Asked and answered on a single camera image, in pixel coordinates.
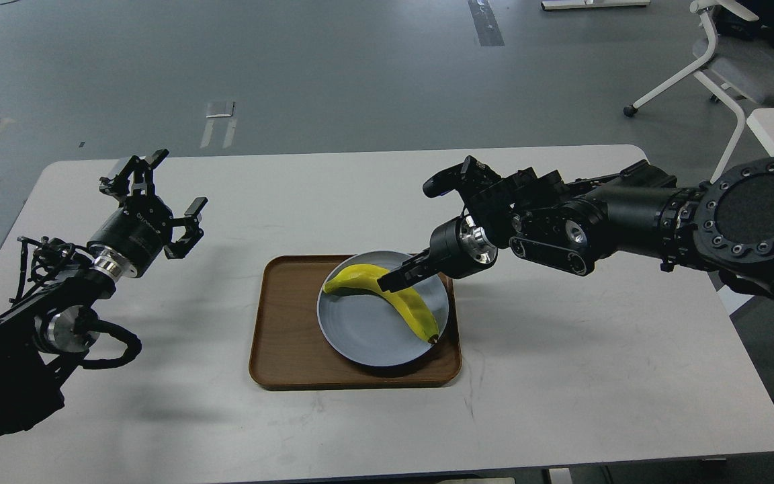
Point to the blue round plate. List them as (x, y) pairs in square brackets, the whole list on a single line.
[(364, 328)]

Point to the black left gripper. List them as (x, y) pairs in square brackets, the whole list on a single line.
[(143, 224)]

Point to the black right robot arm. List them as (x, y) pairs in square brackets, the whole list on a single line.
[(726, 226)]

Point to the brown wooden tray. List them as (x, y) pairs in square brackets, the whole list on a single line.
[(290, 353)]

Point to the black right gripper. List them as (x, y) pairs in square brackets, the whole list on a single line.
[(457, 248)]

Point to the yellow banana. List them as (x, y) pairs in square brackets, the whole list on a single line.
[(362, 279)]

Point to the white office chair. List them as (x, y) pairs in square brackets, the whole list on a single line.
[(731, 69)]

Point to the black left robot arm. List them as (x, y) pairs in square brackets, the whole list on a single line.
[(51, 328)]

